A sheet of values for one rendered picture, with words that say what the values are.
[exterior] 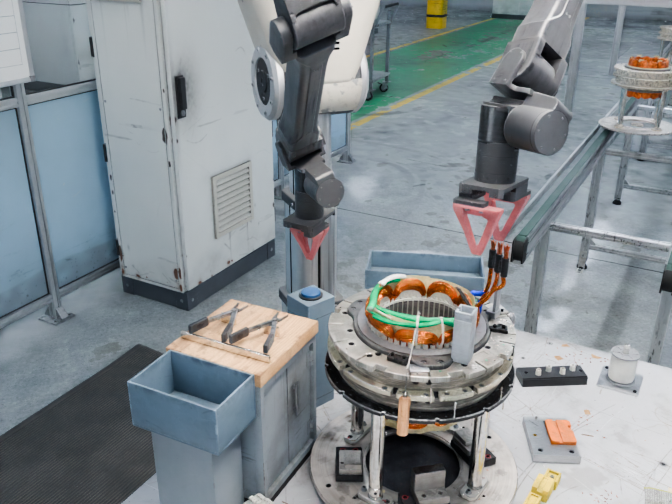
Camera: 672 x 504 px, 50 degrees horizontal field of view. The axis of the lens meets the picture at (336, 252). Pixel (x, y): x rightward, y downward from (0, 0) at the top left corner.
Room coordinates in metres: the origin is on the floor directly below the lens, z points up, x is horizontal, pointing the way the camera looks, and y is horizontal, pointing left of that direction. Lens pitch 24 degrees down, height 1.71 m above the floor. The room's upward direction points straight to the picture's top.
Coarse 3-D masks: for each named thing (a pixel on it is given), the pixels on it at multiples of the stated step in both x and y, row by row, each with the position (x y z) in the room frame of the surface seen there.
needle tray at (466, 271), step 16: (368, 256) 1.42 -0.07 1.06; (384, 256) 1.45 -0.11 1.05; (400, 256) 1.45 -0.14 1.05; (416, 256) 1.44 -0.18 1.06; (432, 256) 1.44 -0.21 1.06; (448, 256) 1.43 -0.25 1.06; (464, 256) 1.43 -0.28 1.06; (368, 272) 1.35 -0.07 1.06; (384, 272) 1.35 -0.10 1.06; (400, 272) 1.34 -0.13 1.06; (416, 272) 1.43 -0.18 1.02; (432, 272) 1.43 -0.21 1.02; (448, 272) 1.43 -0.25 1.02; (464, 272) 1.43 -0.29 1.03; (480, 272) 1.39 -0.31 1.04; (368, 288) 1.35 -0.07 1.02; (480, 288) 1.32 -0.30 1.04
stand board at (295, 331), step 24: (216, 312) 1.16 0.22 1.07; (240, 312) 1.17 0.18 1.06; (264, 312) 1.17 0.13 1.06; (216, 336) 1.08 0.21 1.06; (264, 336) 1.08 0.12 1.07; (288, 336) 1.08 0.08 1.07; (312, 336) 1.12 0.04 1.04; (216, 360) 1.00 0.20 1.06; (240, 360) 1.00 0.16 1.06; (288, 360) 1.04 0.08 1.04; (264, 384) 0.97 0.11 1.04
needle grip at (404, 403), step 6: (402, 396) 0.91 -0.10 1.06; (402, 402) 0.90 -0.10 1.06; (408, 402) 0.90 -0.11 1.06; (402, 408) 0.90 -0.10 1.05; (408, 408) 0.90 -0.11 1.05; (402, 414) 0.89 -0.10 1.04; (408, 414) 0.90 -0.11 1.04; (402, 420) 0.89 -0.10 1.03; (408, 420) 0.89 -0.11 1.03; (402, 426) 0.89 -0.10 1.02; (408, 426) 0.89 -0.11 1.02; (402, 432) 0.89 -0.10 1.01
